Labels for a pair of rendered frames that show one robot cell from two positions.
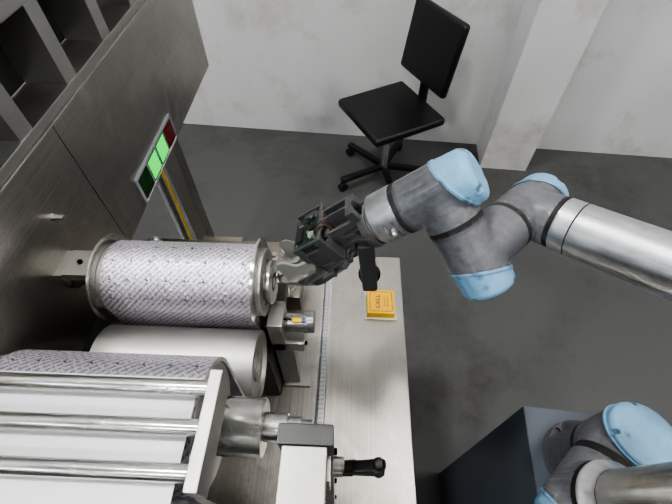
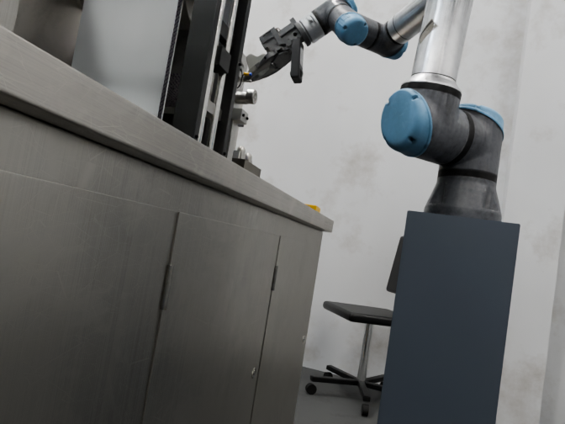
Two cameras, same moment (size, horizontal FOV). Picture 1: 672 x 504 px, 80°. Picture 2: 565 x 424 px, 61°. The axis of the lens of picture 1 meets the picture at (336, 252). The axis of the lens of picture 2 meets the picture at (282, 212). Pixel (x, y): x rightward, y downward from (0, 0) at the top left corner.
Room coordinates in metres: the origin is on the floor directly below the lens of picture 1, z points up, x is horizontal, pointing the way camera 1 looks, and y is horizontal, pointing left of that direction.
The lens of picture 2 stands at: (-0.89, -0.38, 0.79)
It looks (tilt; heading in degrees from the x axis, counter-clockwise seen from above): 4 degrees up; 13
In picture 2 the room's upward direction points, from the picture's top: 9 degrees clockwise
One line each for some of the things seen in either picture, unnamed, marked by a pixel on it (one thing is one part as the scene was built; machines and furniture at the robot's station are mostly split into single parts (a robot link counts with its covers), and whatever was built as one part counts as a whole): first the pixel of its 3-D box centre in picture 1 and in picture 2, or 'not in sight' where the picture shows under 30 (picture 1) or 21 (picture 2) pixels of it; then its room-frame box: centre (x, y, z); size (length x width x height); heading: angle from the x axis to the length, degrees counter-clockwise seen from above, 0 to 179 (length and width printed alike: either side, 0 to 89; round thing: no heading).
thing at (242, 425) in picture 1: (239, 425); not in sight; (0.12, 0.11, 1.33); 0.06 x 0.06 x 0.06; 88
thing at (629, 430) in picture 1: (625, 445); (468, 141); (0.15, -0.50, 1.07); 0.13 x 0.12 x 0.14; 131
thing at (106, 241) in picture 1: (114, 276); not in sight; (0.38, 0.38, 1.25); 0.15 x 0.01 x 0.15; 178
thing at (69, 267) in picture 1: (78, 264); not in sight; (0.38, 0.42, 1.28); 0.06 x 0.05 x 0.02; 88
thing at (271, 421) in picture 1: (291, 427); not in sight; (0.12, 0.05, 1.33); 0.06 x 0.03 x 0.03; 88
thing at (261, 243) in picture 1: (260, 281); not in sight; (0.37, 0.13, 1.25); 0.15 x 0.01 x 0.15; 178
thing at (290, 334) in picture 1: (293, 349); (230, 140); (0.33, 0.09, 1.05); 0.06 x 0.05 x 0.31; 88
